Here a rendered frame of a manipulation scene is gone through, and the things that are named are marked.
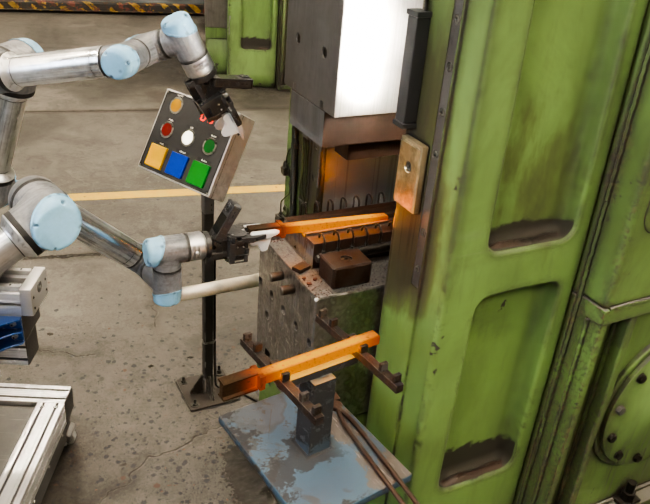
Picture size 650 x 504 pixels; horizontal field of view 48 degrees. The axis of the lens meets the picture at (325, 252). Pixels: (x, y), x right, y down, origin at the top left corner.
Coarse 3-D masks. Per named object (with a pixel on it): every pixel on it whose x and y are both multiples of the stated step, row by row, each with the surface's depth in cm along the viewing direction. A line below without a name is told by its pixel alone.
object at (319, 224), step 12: (348, 216) 210; (360, 216) 211; (372, 216) 212; (384, 216) 214; (252, 228) 195; (264, 228) 196; (276, 228) 198; (288, 228) 200; (300, 228) 201; (312, 228) 203; (324, 228) 205
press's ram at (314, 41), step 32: (288, 0) 189; (320, 0) 173; (352, 0) 165; (384, 0) 168; (416, 0) 172; (288, 32) 192; (320, 32) 176; (352, 32) 168; (384, 32) 172; (288, 64) 195; (320, 64) 179; (352, 64) 172; (384, 64) 176; (320, 96) 181; (352, 96) 176; (384, 96) 181
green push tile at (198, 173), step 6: (198, 162) 231; (192, 168) 231; (198, 168) 230; (204, 168) 229; (210, 168) 228; (192, 174) 231; (198, 174) 230; (204, 174) 228; (186, 180) 232; (192, 180) 231; (198, 180) 229; (204, 180) 228; (198, 186) 229
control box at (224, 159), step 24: (168, 96) 242; (168, 120) 241; (192, 120) 235; (216, 120) 230; (168, 144) 239; (192, 144) 234; (216, 144) 229; (240, 144) 231; (144, 168) 243; (216, 168) 227; (216, 192) 230
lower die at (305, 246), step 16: (352, 208) 223; (368, 208) 224; (384, 208) 223; (368, 224) 210; (384, 224) 213; (288, 240) 214; (304, 240) 204; (320, 240) 201; (336, 240) 201; (368, 240) 207; (384, 240) 209; (304, 256) 206; (368, 256) 210
